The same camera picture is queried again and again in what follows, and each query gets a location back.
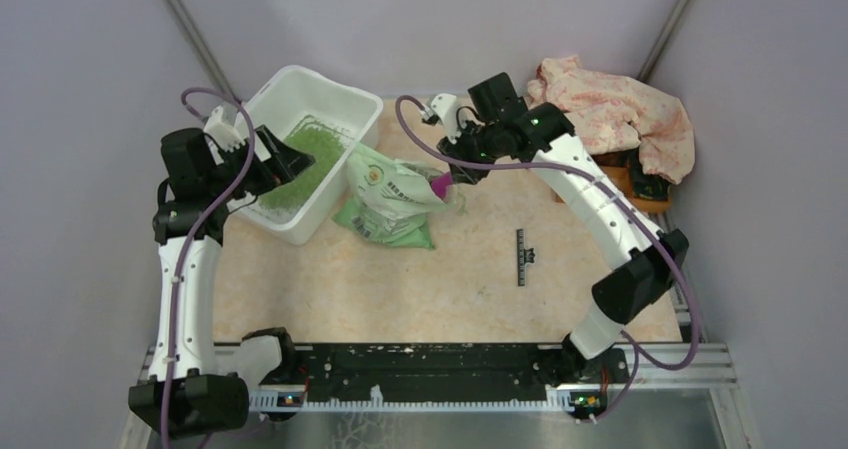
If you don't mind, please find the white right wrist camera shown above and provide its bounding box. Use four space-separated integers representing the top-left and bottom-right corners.
422 93 461 134

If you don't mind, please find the black bag clip strip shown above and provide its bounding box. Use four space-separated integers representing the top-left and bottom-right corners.
516 228 536 287

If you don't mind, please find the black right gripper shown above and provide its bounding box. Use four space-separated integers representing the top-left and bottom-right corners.
436 118 502 185

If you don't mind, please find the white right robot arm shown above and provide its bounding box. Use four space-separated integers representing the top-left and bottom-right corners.
423 73 689 381

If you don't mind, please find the white plastic litter box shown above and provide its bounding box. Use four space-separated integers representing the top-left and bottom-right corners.
230 65 384 245

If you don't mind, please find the wooden tray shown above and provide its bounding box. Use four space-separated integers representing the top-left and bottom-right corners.
592 149 672 214

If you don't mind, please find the green litter in box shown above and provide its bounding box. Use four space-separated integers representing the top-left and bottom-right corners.
254 115 352 219

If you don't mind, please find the dark patterned item right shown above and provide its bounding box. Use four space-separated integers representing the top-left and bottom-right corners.
627 151 670 202

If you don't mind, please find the pink patterned cloth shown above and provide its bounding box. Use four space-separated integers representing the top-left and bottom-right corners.
526 55 696 184

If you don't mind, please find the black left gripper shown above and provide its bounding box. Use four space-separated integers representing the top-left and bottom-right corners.
206 123 314 201

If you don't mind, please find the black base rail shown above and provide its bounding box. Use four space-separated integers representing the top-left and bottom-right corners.
249 343 631 417

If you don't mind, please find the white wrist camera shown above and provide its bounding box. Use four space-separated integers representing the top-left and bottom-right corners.
203 104 248 171
422 93 461 134

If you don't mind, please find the green cat litter bag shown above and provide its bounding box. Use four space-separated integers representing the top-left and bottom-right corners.
332 144 465 250

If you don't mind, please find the purple plastic scoop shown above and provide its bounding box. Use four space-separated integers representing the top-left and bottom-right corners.
430 173 453 200

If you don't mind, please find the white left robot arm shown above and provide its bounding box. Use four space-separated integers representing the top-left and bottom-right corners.
128 126 315 442

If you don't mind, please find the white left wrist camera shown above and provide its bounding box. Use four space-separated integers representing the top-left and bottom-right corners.
203 104 248 171

